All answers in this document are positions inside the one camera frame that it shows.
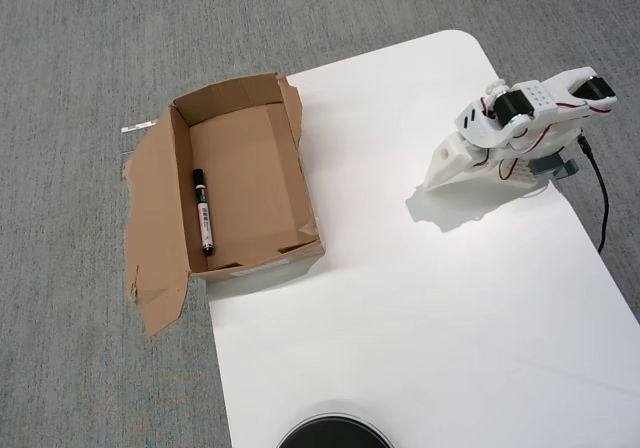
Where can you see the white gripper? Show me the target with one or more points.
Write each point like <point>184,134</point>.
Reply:
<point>442,164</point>

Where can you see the black round object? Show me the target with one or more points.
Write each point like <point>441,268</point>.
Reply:
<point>332,430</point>

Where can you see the open brown cardboard box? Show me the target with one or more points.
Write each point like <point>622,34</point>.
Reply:
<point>250,183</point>

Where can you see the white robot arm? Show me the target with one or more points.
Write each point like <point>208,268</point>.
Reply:
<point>537,97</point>

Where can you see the small white strip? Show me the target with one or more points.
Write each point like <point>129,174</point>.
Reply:
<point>137,127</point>

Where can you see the white marker pen black cap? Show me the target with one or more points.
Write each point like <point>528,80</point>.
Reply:
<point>204,213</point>

